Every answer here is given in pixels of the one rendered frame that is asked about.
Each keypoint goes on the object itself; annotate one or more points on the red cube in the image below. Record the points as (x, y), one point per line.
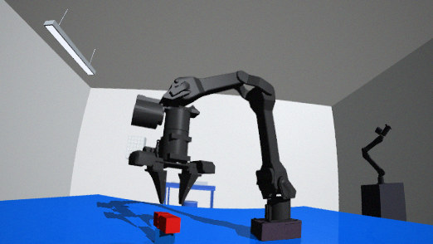
(156, 216)
(169, 223)

